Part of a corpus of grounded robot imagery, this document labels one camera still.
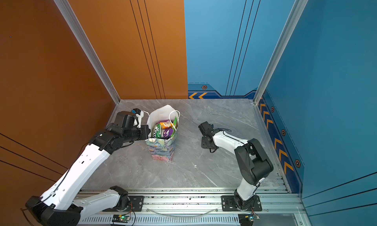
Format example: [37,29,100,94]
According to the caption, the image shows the yellow green candy bag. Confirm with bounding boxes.
[152,123,163,139]

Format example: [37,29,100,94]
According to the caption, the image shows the green Lays chips bag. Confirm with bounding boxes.
[172,117,178,132]

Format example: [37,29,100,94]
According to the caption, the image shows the purple white snack bag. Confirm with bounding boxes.
[161,128,175,140]

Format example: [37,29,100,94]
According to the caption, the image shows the floral white paper bag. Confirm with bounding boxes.
[146,105,180,162]

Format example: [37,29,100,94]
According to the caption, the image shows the orange cracker snack packet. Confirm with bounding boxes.
[159,120,173,129]

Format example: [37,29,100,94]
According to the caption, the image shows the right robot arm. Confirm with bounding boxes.
[198,122,274,212]

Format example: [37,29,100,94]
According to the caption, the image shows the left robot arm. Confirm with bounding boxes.
[23,109,151,226]

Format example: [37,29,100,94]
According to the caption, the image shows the left green circuit board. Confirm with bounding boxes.
[112,214,132,224]

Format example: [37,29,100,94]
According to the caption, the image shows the green circuit board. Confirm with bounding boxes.
[112,214,132,224]
[245,214,260,225]

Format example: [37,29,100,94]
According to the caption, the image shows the right green circuit board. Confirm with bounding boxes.
[245,214,260,225]

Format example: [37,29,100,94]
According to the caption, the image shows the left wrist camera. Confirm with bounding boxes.
[132,108,144,128]

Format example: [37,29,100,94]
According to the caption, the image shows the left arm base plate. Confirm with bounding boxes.
[103,196,144,213]

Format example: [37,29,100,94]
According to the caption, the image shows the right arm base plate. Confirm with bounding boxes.
[221,195,263,212]

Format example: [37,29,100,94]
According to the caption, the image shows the aluminium front rail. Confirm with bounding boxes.
[78,185,311,226]

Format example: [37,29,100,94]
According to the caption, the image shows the left aluminium frame post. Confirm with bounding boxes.
[53,0,121,105]

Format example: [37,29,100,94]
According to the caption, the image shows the aluminium frame post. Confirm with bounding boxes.
[253,0,309,105]
[53,0,121,105]

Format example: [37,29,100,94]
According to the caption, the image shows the right aluminium frame post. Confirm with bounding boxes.
[253,0,309,105]

